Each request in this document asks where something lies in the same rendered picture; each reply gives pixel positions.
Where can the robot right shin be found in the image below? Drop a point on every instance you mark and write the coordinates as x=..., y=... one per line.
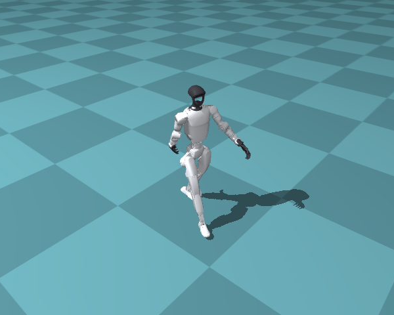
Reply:
x=198, y=205

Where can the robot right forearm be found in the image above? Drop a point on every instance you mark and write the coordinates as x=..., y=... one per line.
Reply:
x=173, y=141

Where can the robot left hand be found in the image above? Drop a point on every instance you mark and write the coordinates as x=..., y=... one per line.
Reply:
x=244, y=148

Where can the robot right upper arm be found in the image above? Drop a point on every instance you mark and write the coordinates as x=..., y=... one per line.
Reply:
x=180, y=119

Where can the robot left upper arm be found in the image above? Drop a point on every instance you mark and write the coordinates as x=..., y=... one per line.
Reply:
x=223, y=125

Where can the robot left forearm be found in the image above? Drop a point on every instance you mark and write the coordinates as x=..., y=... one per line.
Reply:
x=232, y=135

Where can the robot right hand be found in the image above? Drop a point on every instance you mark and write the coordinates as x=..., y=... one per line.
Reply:
x=173, y=148

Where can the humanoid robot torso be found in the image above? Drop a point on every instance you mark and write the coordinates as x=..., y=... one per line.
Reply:
x=196, y=129

